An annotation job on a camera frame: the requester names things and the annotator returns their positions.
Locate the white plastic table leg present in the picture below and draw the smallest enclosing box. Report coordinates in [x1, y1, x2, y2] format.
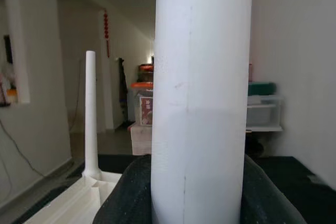
[81, 50, 102, 178]
[151, 0, 254, 224]

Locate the dark hanging garment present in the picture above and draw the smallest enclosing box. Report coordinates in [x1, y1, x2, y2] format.
[117, 57, 130, 128]

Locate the clear bin orange lid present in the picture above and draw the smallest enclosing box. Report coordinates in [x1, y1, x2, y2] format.
[130, 81, 154, 127]

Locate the white plastic table top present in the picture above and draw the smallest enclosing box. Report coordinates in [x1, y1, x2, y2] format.
[23, 170, 123, 224]

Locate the dark green lid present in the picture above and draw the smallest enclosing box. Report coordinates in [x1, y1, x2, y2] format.
[248, 82, 277, 96]

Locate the clear plastic storage box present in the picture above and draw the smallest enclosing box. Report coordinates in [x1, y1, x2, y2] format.
[246, 94, 286, 132]

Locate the black wok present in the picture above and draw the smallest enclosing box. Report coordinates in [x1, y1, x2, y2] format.
[245, 130, 266, 157]

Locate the black tablecloth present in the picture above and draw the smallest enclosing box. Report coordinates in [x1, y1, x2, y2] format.
[13, 153, 336, 224]

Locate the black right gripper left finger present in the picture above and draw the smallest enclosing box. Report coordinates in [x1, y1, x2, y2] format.
[93, 155, 153, 224]

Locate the red printed box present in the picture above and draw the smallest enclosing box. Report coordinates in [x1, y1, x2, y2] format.
[139, 97, 154, 126]

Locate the red bead hanging ornament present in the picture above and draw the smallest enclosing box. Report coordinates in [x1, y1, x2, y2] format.
[102, 8, 111, 58]

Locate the dark jar orange lid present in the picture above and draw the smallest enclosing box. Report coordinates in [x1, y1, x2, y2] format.
[137, 63, 154, 83]

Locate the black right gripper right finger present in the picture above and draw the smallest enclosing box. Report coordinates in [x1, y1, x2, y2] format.
[240, 154, 308, 224]

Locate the pale patterned low box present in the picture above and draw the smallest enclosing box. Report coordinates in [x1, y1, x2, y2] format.
[128, 123, 154, 156]

